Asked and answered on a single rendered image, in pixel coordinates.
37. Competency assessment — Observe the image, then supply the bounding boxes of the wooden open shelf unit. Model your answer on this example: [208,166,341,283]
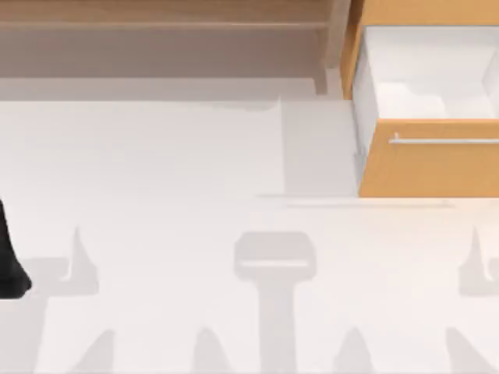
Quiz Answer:
[0,0,352,97]

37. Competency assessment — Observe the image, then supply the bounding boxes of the pale wooden drawer front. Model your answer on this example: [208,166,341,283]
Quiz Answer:
[357,118,499,199]

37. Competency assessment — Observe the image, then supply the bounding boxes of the pulled-out drawer white inside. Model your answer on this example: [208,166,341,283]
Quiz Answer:
[352,25,499,196]

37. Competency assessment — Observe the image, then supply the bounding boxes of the wooden cabinet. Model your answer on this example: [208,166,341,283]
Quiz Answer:
[339,0,499,101]

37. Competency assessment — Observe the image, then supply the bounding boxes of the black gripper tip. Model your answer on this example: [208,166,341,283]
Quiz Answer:
[0,199,33,301]

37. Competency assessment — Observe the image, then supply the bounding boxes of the long metal drawer handle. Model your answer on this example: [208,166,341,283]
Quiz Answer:
[388,132,499,146]

